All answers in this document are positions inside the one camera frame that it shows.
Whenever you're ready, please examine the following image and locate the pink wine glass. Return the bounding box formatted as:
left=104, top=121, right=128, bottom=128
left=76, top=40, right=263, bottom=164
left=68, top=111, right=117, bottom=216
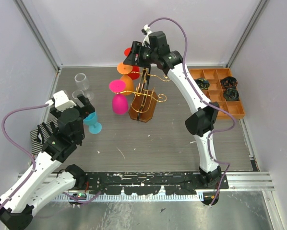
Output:
left=109, top=80, right=129, bottom=115

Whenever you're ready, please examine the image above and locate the clear wine glass front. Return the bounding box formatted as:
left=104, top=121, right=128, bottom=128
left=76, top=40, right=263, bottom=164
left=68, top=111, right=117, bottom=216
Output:
left=72, top=90, right=95, bottom=101

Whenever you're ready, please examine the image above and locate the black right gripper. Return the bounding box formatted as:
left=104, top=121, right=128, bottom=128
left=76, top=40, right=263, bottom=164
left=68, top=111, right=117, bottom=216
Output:
left=122, top=41, right=156, bottom=69

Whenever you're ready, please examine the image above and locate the striped black white cloth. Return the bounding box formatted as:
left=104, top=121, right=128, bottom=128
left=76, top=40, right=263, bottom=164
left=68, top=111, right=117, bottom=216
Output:
left=30, top=118, right=58, bottom=157

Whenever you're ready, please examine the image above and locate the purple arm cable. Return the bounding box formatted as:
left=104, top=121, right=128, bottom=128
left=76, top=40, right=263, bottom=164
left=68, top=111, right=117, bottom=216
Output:
left=145, top=17, right=238, bottom=207
left=0, top=103, right=103, bottom=223

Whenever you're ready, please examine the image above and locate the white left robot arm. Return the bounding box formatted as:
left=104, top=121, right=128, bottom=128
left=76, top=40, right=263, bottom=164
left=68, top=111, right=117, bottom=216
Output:
left=0, top=91, right=95, bottom=230

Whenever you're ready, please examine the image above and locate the dark rolled fabric right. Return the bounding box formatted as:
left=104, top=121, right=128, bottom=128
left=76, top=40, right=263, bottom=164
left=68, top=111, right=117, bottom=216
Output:
left=220, top=76, right=238, bottom=89

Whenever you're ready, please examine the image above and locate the dark rolled fabric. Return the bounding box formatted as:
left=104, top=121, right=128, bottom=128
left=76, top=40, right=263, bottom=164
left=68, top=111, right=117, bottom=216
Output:
left=223, top=88, right=239, bottom=101
left=195, top=78, right=210, bottom=90
left=220, top=76, right=238, bottom=89

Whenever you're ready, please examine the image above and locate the orange wine glass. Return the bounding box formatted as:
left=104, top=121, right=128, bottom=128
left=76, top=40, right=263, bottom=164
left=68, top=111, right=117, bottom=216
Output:
left=117, top=62, right=134, bottom=96

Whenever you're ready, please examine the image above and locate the gold wire wine glass rack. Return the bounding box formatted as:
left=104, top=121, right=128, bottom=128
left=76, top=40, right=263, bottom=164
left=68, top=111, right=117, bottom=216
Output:
left=120, top=67, right=170, bottom=123

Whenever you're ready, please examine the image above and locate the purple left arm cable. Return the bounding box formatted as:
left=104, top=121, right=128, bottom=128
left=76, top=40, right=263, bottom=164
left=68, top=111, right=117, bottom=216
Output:
left=0, top=103, right=103, bottom=223

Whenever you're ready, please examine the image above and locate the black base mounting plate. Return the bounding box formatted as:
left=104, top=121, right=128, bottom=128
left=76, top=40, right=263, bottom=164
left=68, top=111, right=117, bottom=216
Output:
left=72, top=172, right=216, bottom=196

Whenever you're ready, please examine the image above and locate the dark rolled fabric rear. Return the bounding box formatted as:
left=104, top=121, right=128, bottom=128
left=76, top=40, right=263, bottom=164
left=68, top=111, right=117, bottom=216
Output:
left=195, top=78, right=210, bottom=90

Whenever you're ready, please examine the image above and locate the clear wine glass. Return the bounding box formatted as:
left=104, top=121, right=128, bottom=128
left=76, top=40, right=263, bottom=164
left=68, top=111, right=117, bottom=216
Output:
left=74, top=73, right=89, bottom=91
left=72, top=90, right=95, bottom=101

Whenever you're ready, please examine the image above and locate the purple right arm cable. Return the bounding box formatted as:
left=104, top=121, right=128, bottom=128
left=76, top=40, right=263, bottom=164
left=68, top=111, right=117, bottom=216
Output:
left=145, top=17, right=238, bottom=207

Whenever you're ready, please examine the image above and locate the dark rolled fabric middle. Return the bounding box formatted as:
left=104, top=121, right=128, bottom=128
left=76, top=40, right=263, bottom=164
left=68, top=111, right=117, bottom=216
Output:
left=223, top=88, right=239, bottom=101

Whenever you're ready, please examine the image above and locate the blue wine glass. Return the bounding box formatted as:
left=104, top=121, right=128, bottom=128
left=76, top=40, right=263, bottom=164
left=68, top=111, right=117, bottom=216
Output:
left=83, top=112, right=102, bottom=134

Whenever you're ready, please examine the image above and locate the red wine glass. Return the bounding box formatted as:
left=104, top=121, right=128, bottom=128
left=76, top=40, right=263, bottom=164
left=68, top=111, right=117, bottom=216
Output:
left=123, top=47, right=141, bottom=81

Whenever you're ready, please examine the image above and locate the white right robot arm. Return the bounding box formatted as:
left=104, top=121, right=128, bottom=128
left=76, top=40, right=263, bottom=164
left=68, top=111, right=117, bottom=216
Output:
left=123, top=25, right=221, bottom=189

